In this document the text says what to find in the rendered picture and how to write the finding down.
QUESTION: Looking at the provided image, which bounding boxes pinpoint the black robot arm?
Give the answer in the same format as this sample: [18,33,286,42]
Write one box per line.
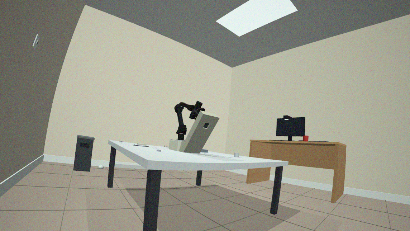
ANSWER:
[175,101,202,140]

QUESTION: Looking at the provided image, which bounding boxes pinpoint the pale grey flat panel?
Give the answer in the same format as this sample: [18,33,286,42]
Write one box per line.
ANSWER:
[180,110,219,153]

